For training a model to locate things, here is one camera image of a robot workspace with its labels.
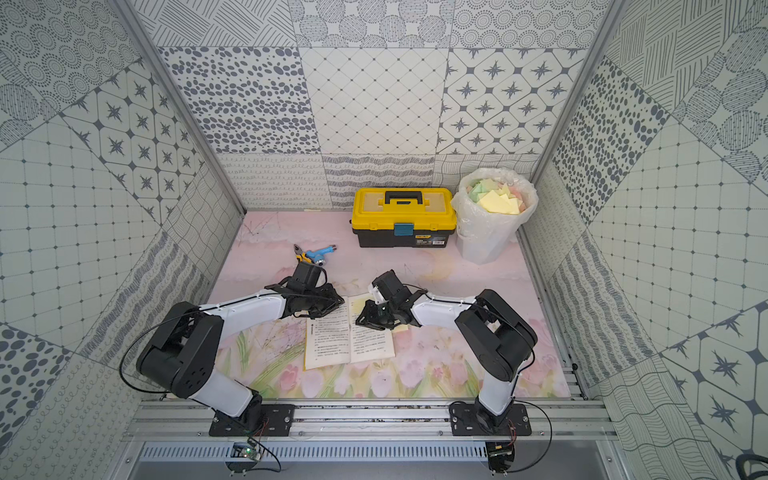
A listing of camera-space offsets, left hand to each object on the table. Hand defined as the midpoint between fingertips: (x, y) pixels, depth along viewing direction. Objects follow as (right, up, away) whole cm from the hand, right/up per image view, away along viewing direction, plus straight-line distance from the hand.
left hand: (343, 295), depth 92 cm
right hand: (+6, -8, -5) cm, 11 cm away
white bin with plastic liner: (+43, +18, -3) cm, 47 cm away
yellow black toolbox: (+19, +25, +7) cm, 32 cm away
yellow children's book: (-1, -12, -6) cm, 13 cm away
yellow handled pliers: (-18, +12, +14) cm, 25 cm away
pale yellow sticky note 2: (+18, -4, -18) cm, 26 cm away
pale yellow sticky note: (+4, -3, +1) cm, 6 cm away
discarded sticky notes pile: (+46, +30, -5) cm, 55 cm away
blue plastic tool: (-11, +11, +13) cm, 20 cm away
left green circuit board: (-20, -34, -21) cm, 45 cm away
